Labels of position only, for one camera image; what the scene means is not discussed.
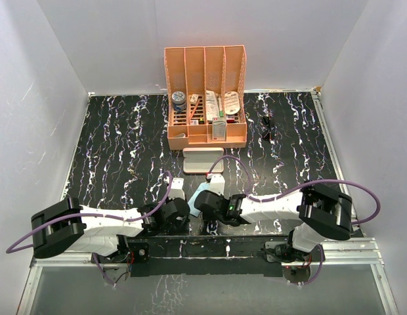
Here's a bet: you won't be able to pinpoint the orange desk organizer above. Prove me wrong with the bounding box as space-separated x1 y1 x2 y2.
164 45 247 150

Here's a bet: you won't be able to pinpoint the white tube package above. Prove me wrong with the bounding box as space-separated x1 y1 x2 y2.
205 90 219 121

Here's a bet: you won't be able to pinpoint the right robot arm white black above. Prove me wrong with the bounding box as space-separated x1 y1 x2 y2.
188 184 352 263

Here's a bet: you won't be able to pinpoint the grey white small box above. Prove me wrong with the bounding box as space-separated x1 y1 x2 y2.
212 117 226 141

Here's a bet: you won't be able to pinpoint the oval beige tag package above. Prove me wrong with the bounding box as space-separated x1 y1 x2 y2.
224 91 240 115

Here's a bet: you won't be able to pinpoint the pink glasses case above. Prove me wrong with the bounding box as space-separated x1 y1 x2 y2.
182 148 224 174

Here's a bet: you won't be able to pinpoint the small white card box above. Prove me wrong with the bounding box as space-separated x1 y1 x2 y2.
190 94 199 104

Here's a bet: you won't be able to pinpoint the black sunglasses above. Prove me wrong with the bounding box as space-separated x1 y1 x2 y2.
262 115 276 141

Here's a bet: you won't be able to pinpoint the red pencil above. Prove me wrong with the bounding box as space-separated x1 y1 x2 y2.
190 97 202 122

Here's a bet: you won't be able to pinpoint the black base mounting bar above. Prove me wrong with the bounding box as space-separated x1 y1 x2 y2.
91 235 326 278

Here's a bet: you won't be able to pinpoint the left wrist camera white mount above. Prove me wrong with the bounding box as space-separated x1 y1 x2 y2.
168 177 186 200

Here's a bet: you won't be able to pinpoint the blue white round tin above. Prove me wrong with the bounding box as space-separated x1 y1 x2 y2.
171 91 187 112

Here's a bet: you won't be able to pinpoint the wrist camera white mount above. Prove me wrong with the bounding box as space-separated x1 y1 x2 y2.
168 177 186 200
207 173 225 196

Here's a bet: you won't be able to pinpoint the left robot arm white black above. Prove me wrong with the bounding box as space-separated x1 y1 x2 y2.
31 198 190 262

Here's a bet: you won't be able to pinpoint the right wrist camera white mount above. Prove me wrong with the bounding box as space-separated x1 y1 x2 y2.
207 173 225 196

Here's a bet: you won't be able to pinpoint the blue cleaning cloth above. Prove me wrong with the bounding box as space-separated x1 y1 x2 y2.
186 182 211 217

